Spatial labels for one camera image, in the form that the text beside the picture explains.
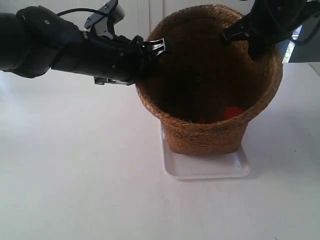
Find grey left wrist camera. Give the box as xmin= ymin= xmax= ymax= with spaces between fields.
xmin=84 ymin=0 xmax=125 ymax=40

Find white rectangular plastic tray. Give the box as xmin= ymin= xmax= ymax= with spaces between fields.
xmin=159 ymin=125 xmax=251 ymax=181

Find red cylinder centre large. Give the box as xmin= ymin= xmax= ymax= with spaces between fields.
xmin=223 ymin=106 xmax=245 ymax=120

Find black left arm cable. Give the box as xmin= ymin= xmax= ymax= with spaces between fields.
xmin=56 ymin=7 xmax=101 ymax=17

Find brown woven straw basket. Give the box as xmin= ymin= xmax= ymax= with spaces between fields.
xmin=136 ymin=4 xmax=283 ymax=155

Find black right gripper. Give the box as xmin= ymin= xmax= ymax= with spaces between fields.
xmin=220 ymin=0 xmax=313 ymax=60

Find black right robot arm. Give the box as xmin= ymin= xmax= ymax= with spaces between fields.
xmin=220 ymin=0 xmax=320 ymax=60

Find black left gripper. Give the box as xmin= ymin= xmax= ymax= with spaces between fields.
xmin=51 ymin=33 xmax=172 ymax=85

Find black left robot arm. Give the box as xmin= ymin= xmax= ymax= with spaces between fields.
xmin=0 ymin=0 xmax=169 ymax=86

